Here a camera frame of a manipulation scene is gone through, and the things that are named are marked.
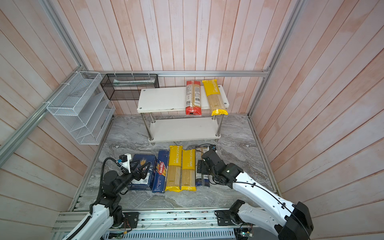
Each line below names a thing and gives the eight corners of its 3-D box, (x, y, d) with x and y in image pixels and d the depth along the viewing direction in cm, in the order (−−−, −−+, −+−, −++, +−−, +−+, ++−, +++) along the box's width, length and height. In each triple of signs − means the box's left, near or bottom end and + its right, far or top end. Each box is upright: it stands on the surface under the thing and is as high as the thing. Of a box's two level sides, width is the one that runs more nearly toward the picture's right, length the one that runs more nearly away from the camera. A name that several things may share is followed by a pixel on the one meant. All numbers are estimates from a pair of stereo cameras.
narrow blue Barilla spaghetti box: (153, 193, 84) (151, 191, 81) (159, 152, 100) (158, 149, 97) (165, 193, 84) (164, 191, 81) (169, 152, 100) (168, 149, 97)
